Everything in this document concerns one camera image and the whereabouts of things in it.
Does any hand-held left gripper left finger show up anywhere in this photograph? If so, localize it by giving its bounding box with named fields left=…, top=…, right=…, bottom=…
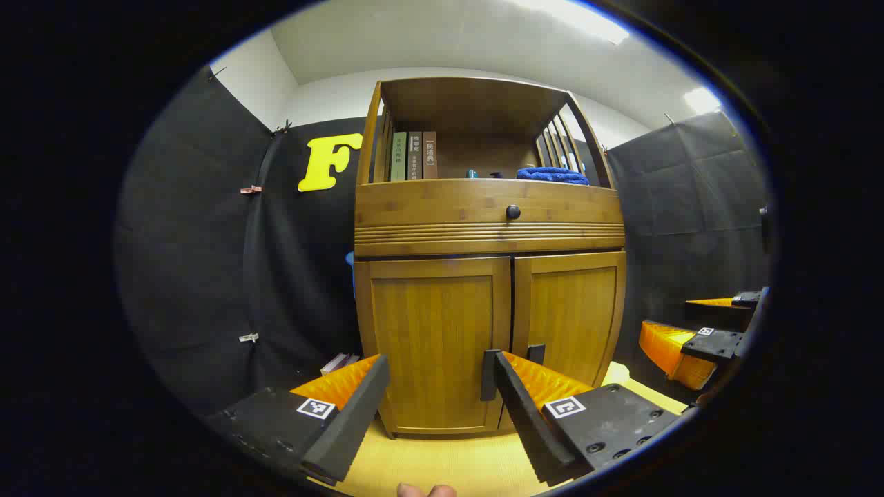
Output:
left=204, top=354, right=391, bottom=487

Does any black backdrop cloth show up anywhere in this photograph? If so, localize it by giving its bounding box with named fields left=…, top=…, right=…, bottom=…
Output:
left=573, top=110, right=771, bottom=401
left=114, top=66, right=367, bottom=422

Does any wooden double-door shoe cabinet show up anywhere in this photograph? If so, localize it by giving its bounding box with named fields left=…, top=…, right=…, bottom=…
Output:
left=352, top=76, right=628, bottom=439

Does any small ceiling light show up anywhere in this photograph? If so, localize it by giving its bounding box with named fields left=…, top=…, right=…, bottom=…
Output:
left=684, top=86, right=722, bottom=115

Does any wooden cabinet drawer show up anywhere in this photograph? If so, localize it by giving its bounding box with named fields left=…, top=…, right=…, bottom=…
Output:
left=354, top=178, right=626, bottom=257

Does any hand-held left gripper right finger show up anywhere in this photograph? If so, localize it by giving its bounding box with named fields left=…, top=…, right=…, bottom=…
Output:
left=494, top=351, right=688, bottom=487

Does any wooden cabinet door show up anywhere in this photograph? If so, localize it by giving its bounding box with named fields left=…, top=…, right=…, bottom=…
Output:
left=512, top=251, right=628, bottom=408
left=354, top=257, right=513, bottom=436

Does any blue towel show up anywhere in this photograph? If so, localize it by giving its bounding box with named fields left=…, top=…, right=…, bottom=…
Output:
left=516, top=166, right=591, bottom=186

